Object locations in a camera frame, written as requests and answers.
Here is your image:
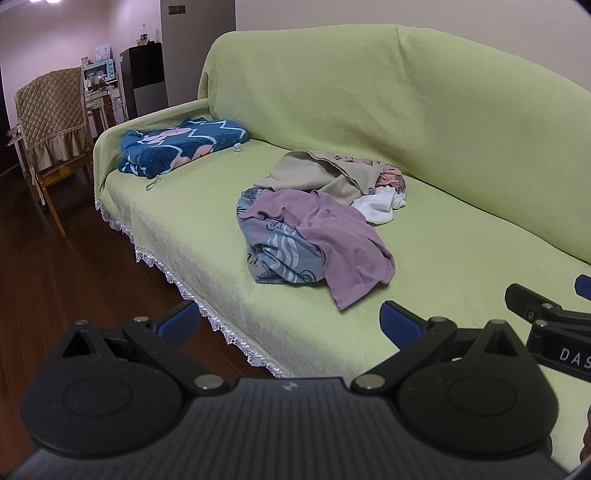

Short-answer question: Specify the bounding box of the tan quilted chair cover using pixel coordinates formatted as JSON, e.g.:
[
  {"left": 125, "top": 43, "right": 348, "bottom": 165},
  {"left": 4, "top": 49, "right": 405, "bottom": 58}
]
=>
[{"left": 14, "top": 67, "right": 93, "bottom": 169}]

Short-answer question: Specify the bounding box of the blue-grey patterned garment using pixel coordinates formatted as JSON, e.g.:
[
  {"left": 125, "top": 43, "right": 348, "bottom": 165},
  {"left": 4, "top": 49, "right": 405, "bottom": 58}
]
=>
[{"left": 236, "top": 187, "right": 329, "bottom": 286}]

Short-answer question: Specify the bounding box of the wooden chair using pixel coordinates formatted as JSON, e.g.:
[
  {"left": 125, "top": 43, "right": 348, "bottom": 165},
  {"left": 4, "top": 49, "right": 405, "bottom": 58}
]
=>
[{"left": 6, "top": 124, "right": 96, "bottom": 239}]

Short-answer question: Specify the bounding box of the green covered sofa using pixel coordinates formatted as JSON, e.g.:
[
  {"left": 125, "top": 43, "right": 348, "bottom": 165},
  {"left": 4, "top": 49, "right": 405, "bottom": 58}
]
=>
[{"left": 91, "top": 21, "right": 591, "bottom": 464}]

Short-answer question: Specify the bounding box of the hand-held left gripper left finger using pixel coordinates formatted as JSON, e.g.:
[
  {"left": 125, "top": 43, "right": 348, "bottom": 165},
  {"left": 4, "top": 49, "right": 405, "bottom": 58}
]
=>
[{"left": 61, "top": 301, "right": 228, "bottom": 396}]

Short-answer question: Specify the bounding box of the beige garment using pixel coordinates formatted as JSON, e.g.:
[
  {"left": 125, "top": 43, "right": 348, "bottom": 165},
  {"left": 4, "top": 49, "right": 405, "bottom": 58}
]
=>
[{"left": 253, "top": 150, "right": 383, "bottom": 206}]

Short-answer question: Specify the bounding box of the wooden side table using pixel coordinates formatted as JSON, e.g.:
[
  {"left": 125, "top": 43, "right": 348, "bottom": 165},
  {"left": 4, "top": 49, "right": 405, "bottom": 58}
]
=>
[{"left": 85, "top": 78, "right": 126, "bottom": 138}]

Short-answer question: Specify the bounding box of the black mini fridge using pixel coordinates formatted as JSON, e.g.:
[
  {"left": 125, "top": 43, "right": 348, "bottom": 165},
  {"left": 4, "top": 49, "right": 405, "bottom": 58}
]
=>
[{"left": 119, "top": 42, "right": 168, "bottom": 120}]

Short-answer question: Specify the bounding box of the teal toaster oven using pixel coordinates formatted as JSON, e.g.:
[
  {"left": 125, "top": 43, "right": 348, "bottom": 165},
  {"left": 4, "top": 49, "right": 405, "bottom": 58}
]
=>
[{"left": 82, "top": 60, "right": 116, "bottom": 79}]

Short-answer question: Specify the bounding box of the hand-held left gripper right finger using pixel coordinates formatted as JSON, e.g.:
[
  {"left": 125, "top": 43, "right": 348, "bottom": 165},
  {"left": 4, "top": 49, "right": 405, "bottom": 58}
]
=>
[{"left": 352, "top": 300, "right": 537, "bottom": 394}]

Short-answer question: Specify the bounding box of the pink floral garment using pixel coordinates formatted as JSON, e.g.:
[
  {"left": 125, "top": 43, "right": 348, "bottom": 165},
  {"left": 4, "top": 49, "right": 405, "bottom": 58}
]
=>
[{"left": 332, "top": 155, "right": 407, "bottom": 195}]

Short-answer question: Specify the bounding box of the purple garment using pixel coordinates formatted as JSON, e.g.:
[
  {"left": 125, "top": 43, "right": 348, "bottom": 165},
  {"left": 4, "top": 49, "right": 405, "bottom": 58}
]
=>
[{"left": 242, "top": 188, "right": 397, "bottom": 311}]

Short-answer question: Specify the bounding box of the blue patterned blanket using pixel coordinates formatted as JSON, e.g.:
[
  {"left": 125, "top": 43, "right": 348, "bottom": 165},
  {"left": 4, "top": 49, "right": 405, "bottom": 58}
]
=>
[{"left": 117, "top": 117, "right": 250, "bottom": 179}]

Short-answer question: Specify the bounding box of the white garment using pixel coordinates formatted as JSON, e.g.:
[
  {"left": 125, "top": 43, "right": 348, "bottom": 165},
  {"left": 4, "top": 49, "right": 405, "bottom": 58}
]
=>
[{"left": 352, "top": 187, "right": 407, "bottom": 226}]

